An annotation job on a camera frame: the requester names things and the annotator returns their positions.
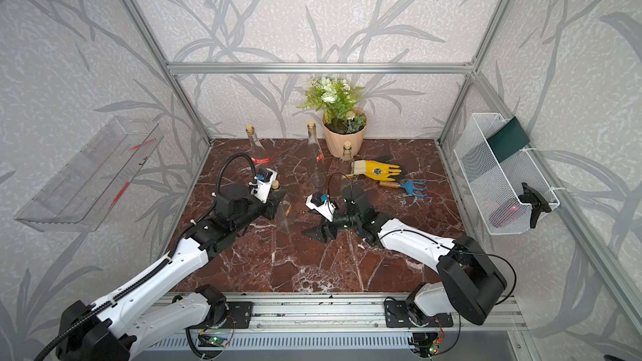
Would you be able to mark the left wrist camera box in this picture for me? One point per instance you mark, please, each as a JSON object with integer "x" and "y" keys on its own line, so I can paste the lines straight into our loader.
{"x": 262, "y": 184}

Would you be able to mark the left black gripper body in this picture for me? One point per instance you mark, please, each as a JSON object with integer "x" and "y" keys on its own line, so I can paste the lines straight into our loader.
{"x": 253, "y": 211}

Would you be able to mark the dark green card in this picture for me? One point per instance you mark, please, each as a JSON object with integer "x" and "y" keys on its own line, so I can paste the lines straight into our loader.
{"x": 509, "y": 140}

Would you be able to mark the aluminium front rail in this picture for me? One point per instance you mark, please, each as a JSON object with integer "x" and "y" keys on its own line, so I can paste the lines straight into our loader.
{"x": 289, "y": 312}

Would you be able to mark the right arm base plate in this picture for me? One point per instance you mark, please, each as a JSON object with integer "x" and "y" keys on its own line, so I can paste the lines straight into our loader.
{"x": 399, "y": 315}

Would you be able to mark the glass bottle with red label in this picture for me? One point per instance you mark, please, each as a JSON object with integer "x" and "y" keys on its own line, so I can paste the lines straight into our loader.
{"x": 257, "y": 151}

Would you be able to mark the yellow gardening glove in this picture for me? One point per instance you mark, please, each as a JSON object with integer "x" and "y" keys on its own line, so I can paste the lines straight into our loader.
{"x": 375, "y": 170}

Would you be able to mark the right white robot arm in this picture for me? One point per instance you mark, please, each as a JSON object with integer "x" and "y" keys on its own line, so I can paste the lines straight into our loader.
{"x": 470, "y": 283}

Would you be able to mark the clear plastic wall shelf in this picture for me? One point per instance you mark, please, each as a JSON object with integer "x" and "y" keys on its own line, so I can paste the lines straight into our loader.
{"x": 81, "y": 195}

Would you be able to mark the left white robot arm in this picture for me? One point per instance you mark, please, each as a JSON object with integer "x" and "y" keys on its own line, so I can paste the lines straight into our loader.
{"x": 119, "y": 325}

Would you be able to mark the short glass bottle gold label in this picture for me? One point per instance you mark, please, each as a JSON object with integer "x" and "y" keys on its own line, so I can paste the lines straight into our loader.
{"x": 283, "y": 220}

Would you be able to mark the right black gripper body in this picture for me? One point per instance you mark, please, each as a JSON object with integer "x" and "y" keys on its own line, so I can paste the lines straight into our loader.
{"x": 343, "y": 219}

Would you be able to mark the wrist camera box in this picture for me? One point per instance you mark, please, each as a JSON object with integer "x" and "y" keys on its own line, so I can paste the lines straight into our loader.
{"x": 321, "y": 204}
{"x": 262, "y": 184}

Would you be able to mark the white mesh wall basket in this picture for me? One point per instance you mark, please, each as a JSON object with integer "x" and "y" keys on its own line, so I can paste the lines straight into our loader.
{"x": 494, "y": 186}

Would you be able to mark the tall slim glass bottle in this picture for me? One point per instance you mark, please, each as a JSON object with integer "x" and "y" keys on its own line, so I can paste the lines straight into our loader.
{"x": 316, "y": 166}

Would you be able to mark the blue hand rake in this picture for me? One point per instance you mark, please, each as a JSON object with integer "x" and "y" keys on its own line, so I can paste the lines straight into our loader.
{"x": 413, "y": 189}

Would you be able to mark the black spray bottle trigger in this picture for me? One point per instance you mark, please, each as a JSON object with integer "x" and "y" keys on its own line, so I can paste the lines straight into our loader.
{"x": 538, "y": 204}

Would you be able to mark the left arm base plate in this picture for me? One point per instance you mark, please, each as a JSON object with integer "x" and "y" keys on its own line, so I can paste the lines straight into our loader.
{"x": 239, "y": 315}

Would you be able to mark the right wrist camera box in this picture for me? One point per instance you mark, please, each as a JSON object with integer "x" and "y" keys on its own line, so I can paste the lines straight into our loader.
{"x": 321, "y": 204}

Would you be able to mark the green artificial plant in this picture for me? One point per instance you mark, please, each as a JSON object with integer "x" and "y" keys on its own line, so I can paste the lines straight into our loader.
{"x": 338, "y": 101}

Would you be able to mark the pink flower pot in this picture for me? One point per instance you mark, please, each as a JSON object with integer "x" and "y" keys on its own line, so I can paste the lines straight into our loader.
{"x": 343, "y": 141}

